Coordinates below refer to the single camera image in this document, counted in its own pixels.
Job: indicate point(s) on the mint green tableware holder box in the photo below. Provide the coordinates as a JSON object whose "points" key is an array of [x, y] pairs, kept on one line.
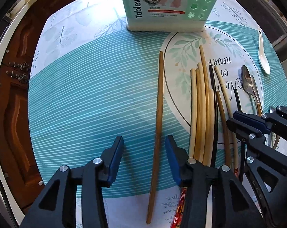
{"points": [[167, 15]]}

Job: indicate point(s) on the red patterned chopstick end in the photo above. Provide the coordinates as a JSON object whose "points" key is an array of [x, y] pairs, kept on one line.
{"points": [[180, 208]]}

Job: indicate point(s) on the black chopstick gold band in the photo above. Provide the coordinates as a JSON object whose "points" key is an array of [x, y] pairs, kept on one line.
{"points": [[215, 136]]}

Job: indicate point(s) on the cream chopstick red end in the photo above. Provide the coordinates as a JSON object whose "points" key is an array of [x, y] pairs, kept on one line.
{"points": [[229, 109]]}

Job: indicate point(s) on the brown wooden kitchen cabinets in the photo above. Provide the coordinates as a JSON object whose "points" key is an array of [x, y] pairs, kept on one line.
{"points": [[17, 46]]}

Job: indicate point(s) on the tan bamboo chopstick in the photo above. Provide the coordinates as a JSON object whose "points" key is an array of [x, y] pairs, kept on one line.
{"points": [[197, 151]]}

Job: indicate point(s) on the teal striped table mat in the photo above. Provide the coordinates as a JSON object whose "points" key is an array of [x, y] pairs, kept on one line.
{"points": [[92, 80]]}

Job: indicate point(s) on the white ceramic spoon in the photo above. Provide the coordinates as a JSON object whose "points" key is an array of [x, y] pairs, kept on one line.
{"points": [[261, 54]]}

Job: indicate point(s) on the long brown wooden chopstick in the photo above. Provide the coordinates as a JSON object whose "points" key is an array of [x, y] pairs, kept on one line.
{"points": [[157, 144]]}

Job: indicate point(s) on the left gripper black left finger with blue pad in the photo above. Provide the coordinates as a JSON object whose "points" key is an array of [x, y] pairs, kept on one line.
{"points": [[55, 205]]}

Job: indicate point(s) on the steel fork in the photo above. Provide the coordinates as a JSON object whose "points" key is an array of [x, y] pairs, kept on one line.
{"points": [[273, 139]]}

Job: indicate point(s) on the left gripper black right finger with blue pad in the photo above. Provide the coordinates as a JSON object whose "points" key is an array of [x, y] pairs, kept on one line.
{"points": [[232, 206]]}

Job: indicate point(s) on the steel spoon wooden handle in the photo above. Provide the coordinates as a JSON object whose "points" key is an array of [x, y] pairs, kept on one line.
{"points": [[247, 82]]}

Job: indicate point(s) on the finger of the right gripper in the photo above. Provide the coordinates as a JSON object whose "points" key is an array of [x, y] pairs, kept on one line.
{"points": [[266, 170], [275, 122]]}

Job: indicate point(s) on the long bamboo chopstick black band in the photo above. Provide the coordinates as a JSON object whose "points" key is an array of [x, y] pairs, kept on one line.
{"points": [[206, 81]]}

